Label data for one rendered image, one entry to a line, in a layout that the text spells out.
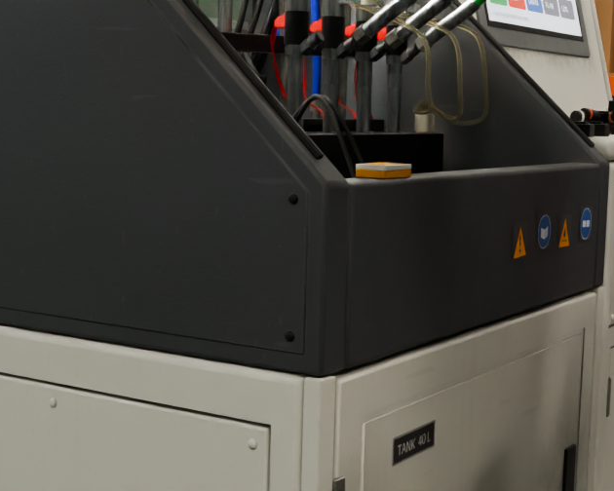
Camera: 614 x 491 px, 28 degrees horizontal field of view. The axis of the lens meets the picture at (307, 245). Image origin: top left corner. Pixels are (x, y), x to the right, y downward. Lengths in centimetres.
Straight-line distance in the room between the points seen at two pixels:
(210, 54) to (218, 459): 35
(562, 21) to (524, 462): 95
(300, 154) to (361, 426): 25
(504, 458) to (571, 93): 92
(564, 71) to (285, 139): 118
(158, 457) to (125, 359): 9
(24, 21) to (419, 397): 51
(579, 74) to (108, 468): 130
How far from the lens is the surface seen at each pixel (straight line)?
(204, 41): 105
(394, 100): 161
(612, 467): 176
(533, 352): 142
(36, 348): 120
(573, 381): 156
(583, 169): 152
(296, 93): 140
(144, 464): 113
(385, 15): 144
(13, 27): 120
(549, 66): 207
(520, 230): 135
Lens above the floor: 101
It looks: 7 degrees down
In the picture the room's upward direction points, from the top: 2 degrees clockwise
